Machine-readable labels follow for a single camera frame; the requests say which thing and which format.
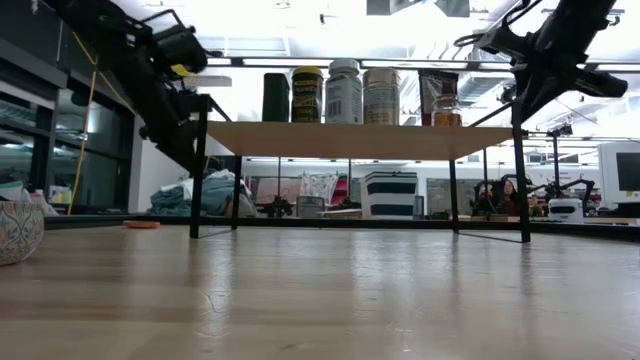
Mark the white navy-striped box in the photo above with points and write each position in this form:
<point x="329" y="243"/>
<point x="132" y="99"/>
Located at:
<point x="389" y="195"/>

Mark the black camera stand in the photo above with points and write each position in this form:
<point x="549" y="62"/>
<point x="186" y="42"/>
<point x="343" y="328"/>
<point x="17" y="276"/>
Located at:
<point x="556" y="160"/>

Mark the tan-lid sesame seasoning jar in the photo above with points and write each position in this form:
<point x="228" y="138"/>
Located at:
<point x="381" y="97"/>

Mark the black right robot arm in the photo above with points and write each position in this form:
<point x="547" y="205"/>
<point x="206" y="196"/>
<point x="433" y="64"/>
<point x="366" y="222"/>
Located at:
<point x="580" y="25"/>

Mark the dark rectangular spice tin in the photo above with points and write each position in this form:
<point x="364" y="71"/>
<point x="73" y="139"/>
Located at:
<point x="276" y="97"/>

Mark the small glass spice jar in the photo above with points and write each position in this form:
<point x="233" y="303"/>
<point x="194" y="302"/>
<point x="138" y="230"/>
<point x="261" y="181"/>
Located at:
<point x="446" y="114"/>

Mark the patterned white cloth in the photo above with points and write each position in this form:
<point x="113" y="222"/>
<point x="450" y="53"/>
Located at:
<point x="317" y="185"/>

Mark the white plastic bottle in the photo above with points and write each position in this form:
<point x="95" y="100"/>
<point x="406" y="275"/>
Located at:
<point x="42" y="202"/>

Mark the small black robot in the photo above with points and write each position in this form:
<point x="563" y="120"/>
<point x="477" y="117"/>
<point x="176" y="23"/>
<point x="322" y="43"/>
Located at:
<point x="277" y="206"/>

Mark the white robot device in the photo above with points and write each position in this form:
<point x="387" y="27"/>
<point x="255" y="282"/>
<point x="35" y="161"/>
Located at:
<point x="565" y="210"/>

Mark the small grey box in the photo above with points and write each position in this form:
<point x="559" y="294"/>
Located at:
<point x="310" y="206"/>

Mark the pink board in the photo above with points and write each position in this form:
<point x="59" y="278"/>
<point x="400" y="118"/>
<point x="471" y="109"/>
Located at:
<point x="267" y="190"/>

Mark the white-lid bagel seasoning jar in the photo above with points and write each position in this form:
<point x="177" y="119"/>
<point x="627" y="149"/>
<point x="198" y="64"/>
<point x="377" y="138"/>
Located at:
<point x="343" y="95"/>

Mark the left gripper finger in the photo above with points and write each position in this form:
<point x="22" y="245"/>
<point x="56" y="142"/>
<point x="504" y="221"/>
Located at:
<point x="145" y="115"/>
<point x="182" y="120"/>

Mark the brown spice pouch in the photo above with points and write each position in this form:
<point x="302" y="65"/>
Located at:
<point x="430" y="87"/>

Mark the yellow-lid spice jar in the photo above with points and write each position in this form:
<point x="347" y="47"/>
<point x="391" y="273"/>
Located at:
<point x="307" y="95"/>

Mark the black aluminium rig frame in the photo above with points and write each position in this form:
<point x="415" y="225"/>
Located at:
<point x="100" y="221"/>

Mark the wooden shelf with black legs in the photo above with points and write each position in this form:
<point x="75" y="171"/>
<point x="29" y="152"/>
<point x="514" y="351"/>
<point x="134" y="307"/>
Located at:
<point x="350" y="142"/>

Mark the dark overhead camera mount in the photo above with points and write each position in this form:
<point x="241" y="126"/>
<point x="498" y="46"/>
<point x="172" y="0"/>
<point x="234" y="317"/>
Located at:
<point x="390" y="6"/>

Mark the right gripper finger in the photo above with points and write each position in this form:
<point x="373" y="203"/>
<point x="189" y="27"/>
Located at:
<point x="541" y="92"/>
<point x="526" y="100"/>

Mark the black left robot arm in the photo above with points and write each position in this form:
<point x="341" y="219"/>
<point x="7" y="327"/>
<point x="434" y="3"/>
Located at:
<point x="85" y="15"/>

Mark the yellow white carton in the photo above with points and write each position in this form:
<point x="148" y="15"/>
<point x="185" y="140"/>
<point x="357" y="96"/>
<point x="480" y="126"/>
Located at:
<point x="61" y="195"/>

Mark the teal and white cloth pile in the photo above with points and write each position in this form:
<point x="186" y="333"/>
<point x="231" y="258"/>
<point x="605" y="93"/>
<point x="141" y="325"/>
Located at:
<point x="215" y="195"/>

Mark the white computer monitor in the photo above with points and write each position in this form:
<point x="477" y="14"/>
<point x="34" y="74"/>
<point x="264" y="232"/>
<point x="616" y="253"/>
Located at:
<point x="620" y="172"/>

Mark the red plastic object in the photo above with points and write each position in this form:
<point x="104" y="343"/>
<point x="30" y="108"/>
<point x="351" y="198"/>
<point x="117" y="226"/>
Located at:
<point x="341" y="190"/>

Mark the small white round container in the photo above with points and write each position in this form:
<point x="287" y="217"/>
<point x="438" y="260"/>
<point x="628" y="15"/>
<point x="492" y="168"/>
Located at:
<point x="20" y="230"/>

